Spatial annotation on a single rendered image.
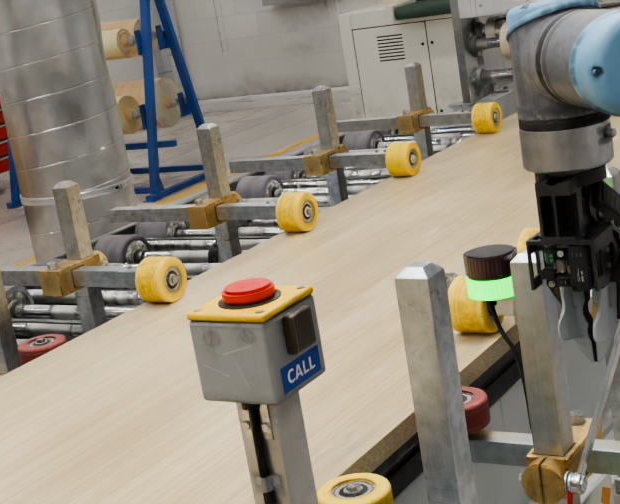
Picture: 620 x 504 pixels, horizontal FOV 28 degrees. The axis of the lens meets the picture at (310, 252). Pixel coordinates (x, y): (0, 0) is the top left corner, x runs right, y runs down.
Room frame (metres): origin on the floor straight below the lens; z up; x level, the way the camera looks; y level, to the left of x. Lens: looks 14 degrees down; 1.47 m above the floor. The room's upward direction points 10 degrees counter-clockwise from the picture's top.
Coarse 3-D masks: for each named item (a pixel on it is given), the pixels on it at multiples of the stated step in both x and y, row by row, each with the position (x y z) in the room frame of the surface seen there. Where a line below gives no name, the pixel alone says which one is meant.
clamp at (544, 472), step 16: (576, 432) 1.35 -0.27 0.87; (576, 448) 1.31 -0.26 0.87; (528, 464) 1.31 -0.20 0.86; (544, 464) 1.28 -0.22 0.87; (560, 464) 1.29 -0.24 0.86; (576, 464) 1.31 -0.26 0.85; (528, 480) 1.29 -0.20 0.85; (544, 480) 1.28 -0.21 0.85; (560, 480) 1.27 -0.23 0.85; (528, 496) 1.29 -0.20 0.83; (544, 496) 1.28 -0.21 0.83; (560, 496) 1.27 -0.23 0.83
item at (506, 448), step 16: (480, 432) 1.42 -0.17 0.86; (496, 432) 1.41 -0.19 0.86; (512, 432) 1.41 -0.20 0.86; (480, 448) 1.40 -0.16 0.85; (496, 448) 1.39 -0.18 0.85; (512, 448) 1.38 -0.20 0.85; (528, 448) 1.37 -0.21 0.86; (608, 448) 1.32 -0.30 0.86; (512, 464) 1.38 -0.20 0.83; (592, 464) 1.32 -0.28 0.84; (608, 464) 1.31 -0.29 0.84
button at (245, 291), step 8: (240, 280) 0.91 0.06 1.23; (248, 280) 0.91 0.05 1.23; (256, 280) 0.91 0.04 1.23; (264, 280) 0.90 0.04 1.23; (224, 288) 0.90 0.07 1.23; (232, 288) 0.90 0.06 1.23; (240, 288) 0.89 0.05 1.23; (248, 288) 0.89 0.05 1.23; (256, 288) 0.88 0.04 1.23; (264, 288) 0.89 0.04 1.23; (272, 288) 0.89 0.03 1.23; (224, 296) 0.89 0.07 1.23; (232, 296) 0.88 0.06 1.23; (240, 296) 0.88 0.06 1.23; (248, 296) 0.88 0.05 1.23; (256, 296) 0.88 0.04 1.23; (264, 296) 0.88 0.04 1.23; (232, 304) 0.89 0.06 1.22; (240, 304) 0.88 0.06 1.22
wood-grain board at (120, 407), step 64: (512, 128) 3.29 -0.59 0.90; (384, 192) 2.74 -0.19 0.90; (448, 192) 2.63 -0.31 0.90; (512, 192) 2.53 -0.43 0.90; (256, 256) 2.35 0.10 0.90; (320, 256) 2.26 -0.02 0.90; (384, 256) 2.19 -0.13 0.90; (448, 256) 2.11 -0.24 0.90; (128, 320) 2.05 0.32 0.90; (320, 320) 1.86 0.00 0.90; (384, 320) 1.81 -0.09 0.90; (512, 320) 1.71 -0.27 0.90; (0, 384) 1.81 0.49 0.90; (64, 384) 1.76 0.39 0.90; (128, 384) 1.71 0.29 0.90; (192, 384) 1.66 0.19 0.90; (320, 384) 1.58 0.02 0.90; (384, 384) 1.54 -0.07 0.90; (0, 448) 1.54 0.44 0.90; (64, 448) 1.50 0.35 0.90; (128, 448) 1.46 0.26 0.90; (192, 448) 1.43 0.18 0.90; (320, 448) 1.36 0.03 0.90; (384, 448) 1.36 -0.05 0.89
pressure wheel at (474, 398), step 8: (464, 392) 1.45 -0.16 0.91; (472, 392) 1.44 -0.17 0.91; (480, 392) 1.43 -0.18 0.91; (464, 400) 1.43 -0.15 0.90; (472, 400) 1.41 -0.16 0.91; (480, 400) 1.41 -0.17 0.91; (464, 408) 1.39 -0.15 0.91; (472, 408) 1.40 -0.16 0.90; (480, 408) 1.40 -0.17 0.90; (488, 408) 1.42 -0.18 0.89; (472, 416) 1.39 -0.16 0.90; (480, 416) 1.40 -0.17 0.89; (488, 416) 1.41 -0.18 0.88; (472, 424) 1.39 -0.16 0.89; (480, 424) 1.40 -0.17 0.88; (472, 432) 1.39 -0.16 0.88
